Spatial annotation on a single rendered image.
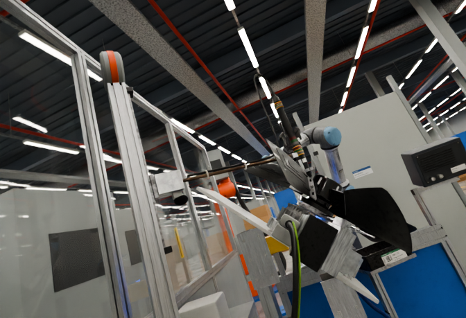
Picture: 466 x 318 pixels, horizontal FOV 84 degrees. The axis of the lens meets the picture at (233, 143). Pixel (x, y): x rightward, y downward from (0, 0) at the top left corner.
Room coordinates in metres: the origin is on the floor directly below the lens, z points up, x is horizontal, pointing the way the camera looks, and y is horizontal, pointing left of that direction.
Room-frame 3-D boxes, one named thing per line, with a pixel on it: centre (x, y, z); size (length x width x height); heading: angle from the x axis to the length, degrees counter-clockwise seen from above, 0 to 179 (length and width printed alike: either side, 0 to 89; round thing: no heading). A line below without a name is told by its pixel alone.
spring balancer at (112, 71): (0.84, 0.35, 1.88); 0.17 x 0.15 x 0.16; 174
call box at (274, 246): (1.58, -0.02, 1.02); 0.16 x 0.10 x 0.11; 84
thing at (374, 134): (2.89, -1.40, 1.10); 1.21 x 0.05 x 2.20; 84
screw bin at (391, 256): (1.37, -0.47, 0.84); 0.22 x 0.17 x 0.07; 100
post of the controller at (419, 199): (1.49, -0.84, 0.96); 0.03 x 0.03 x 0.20; 84
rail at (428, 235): (1.54, -0.41, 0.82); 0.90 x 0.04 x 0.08; 84
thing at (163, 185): (0.88, 0.27, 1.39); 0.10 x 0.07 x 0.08; 119
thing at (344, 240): (0.85, -0.17, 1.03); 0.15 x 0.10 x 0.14; 84
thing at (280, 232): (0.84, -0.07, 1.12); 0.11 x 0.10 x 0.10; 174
